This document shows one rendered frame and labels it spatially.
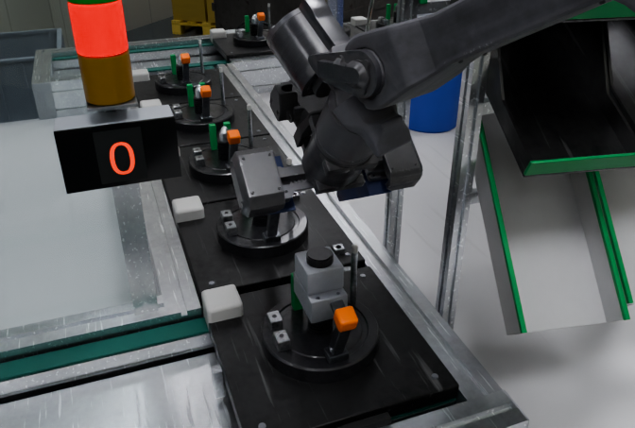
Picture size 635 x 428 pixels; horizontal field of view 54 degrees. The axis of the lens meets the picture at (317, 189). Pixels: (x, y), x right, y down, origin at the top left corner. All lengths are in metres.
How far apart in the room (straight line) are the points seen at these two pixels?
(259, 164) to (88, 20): 0.21
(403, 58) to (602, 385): 0.63
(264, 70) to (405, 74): 1.43
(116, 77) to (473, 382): 0.51
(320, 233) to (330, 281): 0.27
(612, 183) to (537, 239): 0.15
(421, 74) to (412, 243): 0.74
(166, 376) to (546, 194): 0.53
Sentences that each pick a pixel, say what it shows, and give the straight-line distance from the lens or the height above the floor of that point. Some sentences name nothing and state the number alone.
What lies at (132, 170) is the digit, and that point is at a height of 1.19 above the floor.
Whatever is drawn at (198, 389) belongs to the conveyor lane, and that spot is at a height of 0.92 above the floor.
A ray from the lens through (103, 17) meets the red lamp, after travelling 0.64.
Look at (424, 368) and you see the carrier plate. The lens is 0.74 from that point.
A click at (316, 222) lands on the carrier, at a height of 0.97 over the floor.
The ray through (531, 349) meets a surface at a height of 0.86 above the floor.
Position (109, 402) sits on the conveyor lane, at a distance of 0.81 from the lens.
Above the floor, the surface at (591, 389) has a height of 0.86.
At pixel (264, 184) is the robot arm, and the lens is 0.57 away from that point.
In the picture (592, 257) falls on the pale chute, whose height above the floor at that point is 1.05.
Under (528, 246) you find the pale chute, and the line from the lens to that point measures 0.81.
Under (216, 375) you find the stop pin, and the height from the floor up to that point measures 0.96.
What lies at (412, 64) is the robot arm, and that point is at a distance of 0.44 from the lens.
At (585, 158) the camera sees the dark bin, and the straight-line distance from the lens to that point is 0.70.
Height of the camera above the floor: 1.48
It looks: 28 degrees down
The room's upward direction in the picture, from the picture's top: straight up
